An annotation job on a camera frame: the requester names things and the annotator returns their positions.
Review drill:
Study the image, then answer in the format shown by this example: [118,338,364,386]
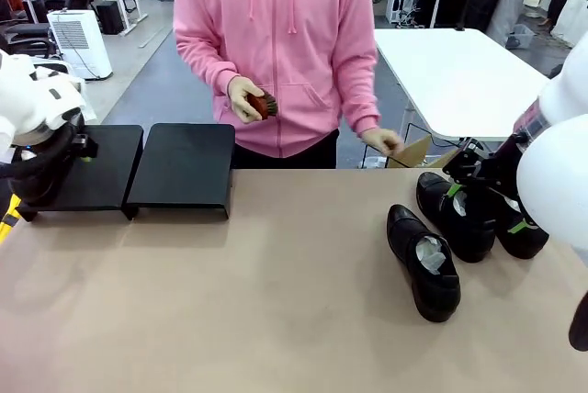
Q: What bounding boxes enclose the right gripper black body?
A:
[472,135,529,197]

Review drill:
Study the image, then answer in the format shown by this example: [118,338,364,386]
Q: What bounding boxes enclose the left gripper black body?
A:
[8,133,86,183]

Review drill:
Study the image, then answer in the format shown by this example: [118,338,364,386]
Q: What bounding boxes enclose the black leather buckle shoe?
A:
[486,190,550,260]
[415,171,497,264]
[386,203,462,323]

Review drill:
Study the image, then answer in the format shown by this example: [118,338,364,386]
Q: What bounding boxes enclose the wooden shoe brush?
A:
[245,89,279,121]

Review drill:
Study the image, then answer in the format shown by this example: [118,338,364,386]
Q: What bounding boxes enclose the person's right forearm pink sleeve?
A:
[173,20,240,95]

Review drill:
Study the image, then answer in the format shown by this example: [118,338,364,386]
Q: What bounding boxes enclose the person's left forearm pink sleeve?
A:
[339,57,382,137]

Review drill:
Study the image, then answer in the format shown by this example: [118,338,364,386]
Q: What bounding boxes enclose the black metal shoe stand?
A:
[122,122,236,220]
[17,124,144,223]

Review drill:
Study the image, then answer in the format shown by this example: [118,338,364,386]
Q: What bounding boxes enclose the person's left hand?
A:
[360,128,406,155]

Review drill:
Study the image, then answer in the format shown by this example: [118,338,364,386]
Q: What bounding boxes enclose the person's right hand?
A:
[227,75,267,126]

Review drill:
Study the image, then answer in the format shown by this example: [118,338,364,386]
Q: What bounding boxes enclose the brown cardboard box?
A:
[385,133,460,169]

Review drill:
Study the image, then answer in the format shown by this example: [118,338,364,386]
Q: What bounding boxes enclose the large white table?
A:
[374,28,552,142]

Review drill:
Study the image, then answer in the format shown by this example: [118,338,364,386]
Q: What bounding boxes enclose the white air purifier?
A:
[47,9,114,81]

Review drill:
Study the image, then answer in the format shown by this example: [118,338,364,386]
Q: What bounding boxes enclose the grey plastic bin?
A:
[504,23,537,50]

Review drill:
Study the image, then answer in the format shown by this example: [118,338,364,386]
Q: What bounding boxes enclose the person's black trousers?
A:
[232,129,341,170]

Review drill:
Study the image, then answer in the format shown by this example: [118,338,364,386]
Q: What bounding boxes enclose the black computer tower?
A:
[96,0,125,36]

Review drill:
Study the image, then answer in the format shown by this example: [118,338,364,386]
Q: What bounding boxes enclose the white computer case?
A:
[386,0,417,26]

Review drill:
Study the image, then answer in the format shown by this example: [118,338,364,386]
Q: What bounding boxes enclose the person's torso pink hoodie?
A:
[173,0,382,160]

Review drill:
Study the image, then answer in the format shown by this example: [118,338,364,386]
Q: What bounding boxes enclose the yellow strap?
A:
[0,195,22,247]

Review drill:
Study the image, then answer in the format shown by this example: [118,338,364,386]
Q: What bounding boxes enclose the black wire rack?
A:
[360,121,433,169]

